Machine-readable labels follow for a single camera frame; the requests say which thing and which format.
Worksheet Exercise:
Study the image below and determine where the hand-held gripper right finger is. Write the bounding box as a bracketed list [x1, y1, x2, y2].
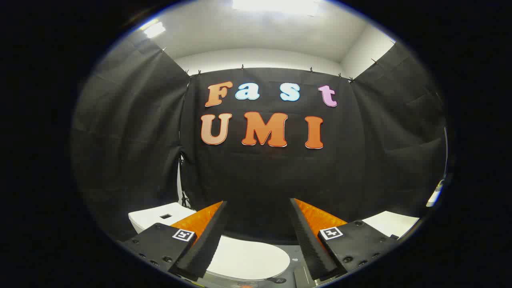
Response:
[289, 198, 400, 281]

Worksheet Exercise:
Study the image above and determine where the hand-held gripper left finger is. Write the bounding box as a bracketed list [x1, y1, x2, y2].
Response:
[120, 201, 230, 282]

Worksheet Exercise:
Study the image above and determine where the backdrop stand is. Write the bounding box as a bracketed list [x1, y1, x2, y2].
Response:
[178, 155, 191, 209]

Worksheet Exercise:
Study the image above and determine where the white drawer cabinet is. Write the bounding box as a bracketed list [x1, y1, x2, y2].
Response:
[362, 211, 420, 239]

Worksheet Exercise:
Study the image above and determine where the white power strip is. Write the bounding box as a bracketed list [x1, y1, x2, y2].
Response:
[426, 179, 445, 208]

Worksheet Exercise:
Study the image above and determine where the ceiling light panel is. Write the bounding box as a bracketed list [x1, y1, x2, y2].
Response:
[232, 0, 320, 15]
[143, 22, 166, 39]

